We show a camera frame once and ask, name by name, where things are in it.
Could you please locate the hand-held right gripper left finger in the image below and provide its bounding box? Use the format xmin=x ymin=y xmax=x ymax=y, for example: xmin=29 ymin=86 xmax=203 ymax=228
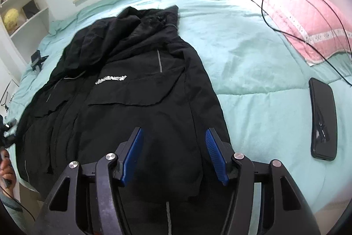
xmin=33 ymin=127 xmax=144 ymax=235

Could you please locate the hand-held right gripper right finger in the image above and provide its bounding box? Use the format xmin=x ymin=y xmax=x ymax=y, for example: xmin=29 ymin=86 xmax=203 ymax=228
xmin=205 ymin=128 xmax=321 ymax=235

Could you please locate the black hooded jacket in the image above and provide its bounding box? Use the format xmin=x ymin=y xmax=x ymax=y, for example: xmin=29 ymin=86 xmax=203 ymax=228
xmin=15 ymin=5 xmax=231 ymax=235

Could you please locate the person's left hand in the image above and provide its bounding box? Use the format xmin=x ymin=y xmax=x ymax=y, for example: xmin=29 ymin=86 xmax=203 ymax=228
xmin=0 ymin=148 xmax=16 ymax=191

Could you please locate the white printed board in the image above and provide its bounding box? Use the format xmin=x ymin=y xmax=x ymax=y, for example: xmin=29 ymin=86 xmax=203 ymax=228
xmin=0 ymin=78 xmax=20 ymax=112

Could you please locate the teal quilt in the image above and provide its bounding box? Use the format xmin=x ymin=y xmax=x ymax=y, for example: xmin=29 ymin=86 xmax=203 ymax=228
xmin=5 ymin=0 xmax=352 ymax=222

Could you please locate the black smartphone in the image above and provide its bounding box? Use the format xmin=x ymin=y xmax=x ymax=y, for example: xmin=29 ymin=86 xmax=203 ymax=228
xmin=308 ymin=77 xmax=338 ymax=161

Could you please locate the black box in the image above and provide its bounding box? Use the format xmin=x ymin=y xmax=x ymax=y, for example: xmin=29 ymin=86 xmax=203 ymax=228
xmin=22 ymin=0 xmax=37 ymax=18

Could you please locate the pink quilted pillow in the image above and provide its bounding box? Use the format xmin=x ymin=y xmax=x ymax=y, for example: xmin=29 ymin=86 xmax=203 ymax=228
xmin=232 ymin=0 xmax=352 ymax=67

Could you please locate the black charging cable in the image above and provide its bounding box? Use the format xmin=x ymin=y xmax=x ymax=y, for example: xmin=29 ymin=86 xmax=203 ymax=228
xmin=261 ymin=0 xmax=352 ymax=87

